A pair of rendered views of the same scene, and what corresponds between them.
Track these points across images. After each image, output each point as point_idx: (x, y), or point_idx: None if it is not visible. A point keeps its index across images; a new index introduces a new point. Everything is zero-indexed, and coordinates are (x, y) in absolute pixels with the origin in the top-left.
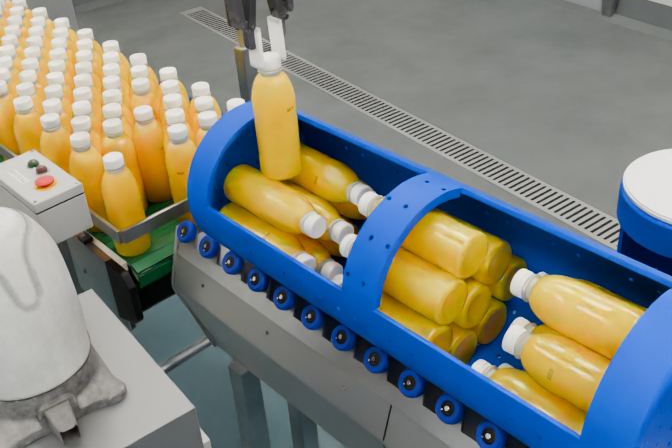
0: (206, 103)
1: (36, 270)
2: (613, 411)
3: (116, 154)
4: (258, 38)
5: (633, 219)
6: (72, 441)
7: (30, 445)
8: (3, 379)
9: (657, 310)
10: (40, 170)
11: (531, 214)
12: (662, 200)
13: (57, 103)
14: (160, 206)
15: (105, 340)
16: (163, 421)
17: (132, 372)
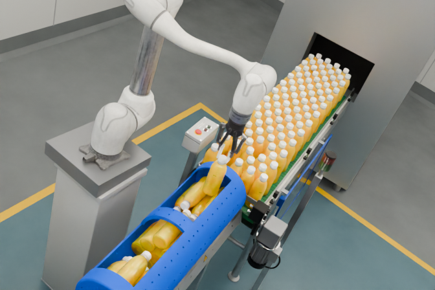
0: (261, 167)
1: (109, 126)
2: (87, 273)
3: (217, 146)
4: (219, 149)
5: None
6: (83, 161)
7: (83, 154)
8: (91, 137)
9: (116, 276)
10: (204, 129)
11: (174, 253)
12: None
13: (248, 124)
14: None
15: (127, 162)
16: (92, 179)
17: (112, 170)
